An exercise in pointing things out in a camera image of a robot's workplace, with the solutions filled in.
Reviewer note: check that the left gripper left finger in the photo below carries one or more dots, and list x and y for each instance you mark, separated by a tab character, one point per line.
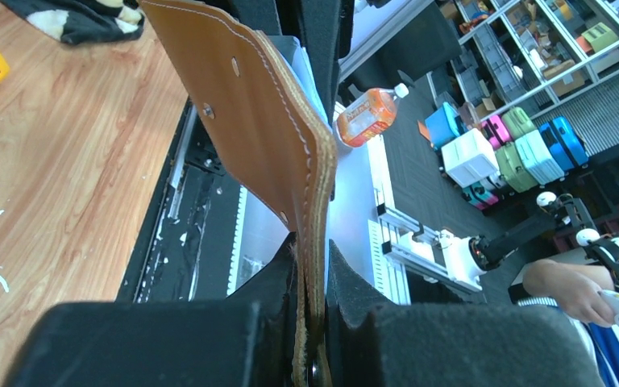
242	340

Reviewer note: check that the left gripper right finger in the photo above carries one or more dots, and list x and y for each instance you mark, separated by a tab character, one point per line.
375	342

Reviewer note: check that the metal storage shelving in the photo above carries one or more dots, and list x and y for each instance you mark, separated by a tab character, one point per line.
532	54

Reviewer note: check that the black office chair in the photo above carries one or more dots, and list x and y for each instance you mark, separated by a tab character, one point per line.
424	44

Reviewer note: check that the green suitcase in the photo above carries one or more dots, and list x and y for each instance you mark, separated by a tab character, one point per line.
507	129

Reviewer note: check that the brown leather card holder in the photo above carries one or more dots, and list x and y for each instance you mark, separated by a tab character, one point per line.
268	136

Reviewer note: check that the blue suitcase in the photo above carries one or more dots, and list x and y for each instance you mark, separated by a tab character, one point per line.
563	143

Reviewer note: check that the blue storage box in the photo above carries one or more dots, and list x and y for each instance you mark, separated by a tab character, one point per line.
443	126

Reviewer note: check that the orange drink bottle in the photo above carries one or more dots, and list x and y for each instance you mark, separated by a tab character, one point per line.
369	115

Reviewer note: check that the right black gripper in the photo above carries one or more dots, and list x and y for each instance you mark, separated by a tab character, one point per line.
323	27

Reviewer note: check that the pink suitcase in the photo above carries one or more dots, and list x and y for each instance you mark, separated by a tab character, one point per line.
488	186

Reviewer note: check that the black floral blanket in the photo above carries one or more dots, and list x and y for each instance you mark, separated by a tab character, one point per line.
75	22

